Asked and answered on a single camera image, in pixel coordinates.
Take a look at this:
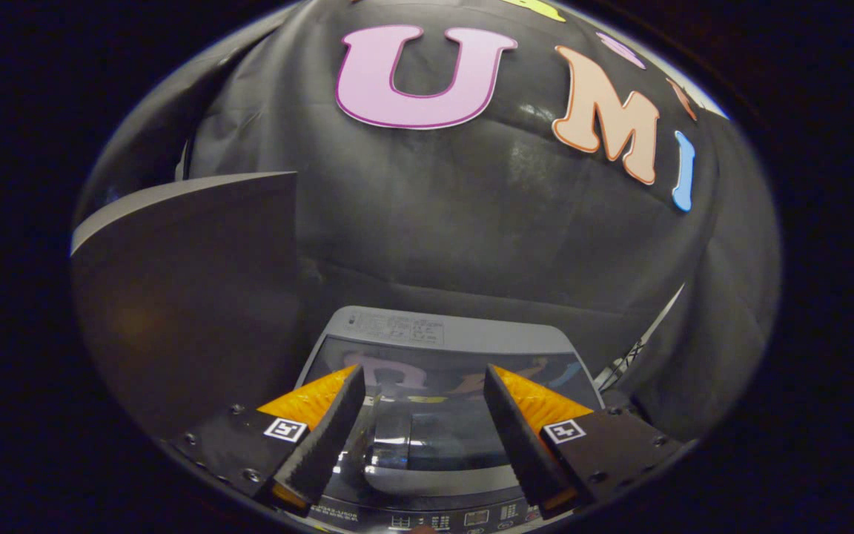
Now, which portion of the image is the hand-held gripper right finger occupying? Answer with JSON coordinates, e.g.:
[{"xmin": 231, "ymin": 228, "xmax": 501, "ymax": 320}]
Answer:
[{"xmin": 483, "ymin": 363, "xmax": 695, "ymax": 518}]

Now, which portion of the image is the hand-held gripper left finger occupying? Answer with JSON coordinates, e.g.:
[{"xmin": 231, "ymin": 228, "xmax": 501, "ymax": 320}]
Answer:
[{"xmin": 168, "ymin": 363, "xmax": 366, "ymax": 516}]

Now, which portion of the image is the grey washing machine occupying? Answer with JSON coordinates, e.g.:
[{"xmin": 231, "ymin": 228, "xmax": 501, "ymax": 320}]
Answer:
[{"xmin": 290, "ymin": 306, "xmax": 606, "ymax": 534}]

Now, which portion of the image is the backdrop support pole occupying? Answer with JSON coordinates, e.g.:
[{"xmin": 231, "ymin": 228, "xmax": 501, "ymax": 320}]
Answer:
[{"xmin": 605, "ymin": 284, "xmax": 687, "ymax": 372}]

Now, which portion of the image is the beige and dark cabinet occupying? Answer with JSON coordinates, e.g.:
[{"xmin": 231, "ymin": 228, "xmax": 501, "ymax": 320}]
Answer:
[{"xmin": 71, "ymin": 172, "xmax": 302, "ymax": 446}]

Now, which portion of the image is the black backdrop cloth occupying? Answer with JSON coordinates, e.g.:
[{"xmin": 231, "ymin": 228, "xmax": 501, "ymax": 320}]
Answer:
[{"xmin": 75, "ymin": 0, "xmax": 782, "ymax": 446}]

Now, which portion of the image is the bundle of black cables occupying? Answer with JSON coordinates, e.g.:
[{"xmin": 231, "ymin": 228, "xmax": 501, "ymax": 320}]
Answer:
[{"xmin": 594, "ymin": 337, "xmax": 654, "ymax": 394}]

